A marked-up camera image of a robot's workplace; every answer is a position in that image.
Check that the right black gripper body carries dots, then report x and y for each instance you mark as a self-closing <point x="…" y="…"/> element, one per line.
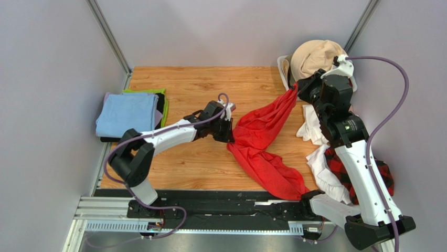
<point x="304" y="88"/>

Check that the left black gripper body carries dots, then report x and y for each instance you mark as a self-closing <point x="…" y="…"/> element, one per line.
<point x="215" y="125"/>

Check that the red t-shirt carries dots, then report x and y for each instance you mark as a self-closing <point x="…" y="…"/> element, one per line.
<point x="253" y="134"/>

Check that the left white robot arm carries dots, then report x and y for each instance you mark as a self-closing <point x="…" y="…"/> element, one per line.
<point x="132" y="158"/>

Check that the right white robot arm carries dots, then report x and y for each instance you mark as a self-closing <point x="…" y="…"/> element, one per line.
<point x="376" y="219"/>

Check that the white perforated plastic basket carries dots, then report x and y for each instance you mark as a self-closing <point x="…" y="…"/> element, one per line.
<point x="352" y="80"/>

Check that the beige bucket hat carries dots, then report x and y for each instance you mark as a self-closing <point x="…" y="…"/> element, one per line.
<point x="312" y="56"/>

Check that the white crumpled shirt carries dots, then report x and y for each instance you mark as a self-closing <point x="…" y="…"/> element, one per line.
<point x="325" y="179"/>

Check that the folded lime green shorts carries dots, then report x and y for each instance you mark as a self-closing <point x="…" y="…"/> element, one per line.
<point x="162" y="106"/>

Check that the folded black garment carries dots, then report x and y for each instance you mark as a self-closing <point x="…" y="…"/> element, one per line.
<point x="160" y="104"/>

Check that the red black plaid shirt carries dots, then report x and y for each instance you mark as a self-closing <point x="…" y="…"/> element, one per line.
<point x="338" y="169"/>

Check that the folded light blue shirt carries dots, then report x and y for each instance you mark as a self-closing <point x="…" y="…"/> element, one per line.
<point x="126" y="115"/>

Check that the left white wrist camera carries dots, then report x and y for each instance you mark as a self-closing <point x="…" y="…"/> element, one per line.
<point x="229" y="108"/>

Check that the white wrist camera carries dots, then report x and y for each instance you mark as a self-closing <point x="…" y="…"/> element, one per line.
<point x="342" y="67"/>
<point x="229" y="108"/>

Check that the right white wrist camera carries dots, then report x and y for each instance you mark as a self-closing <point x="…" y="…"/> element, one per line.
<point x="342" y="67"/>

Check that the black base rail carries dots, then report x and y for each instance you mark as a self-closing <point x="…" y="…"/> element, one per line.
<point x="218" y="210"/>

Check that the aluminium frame rail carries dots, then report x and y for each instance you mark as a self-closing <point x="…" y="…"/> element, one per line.
<point x="98" y="214"/>

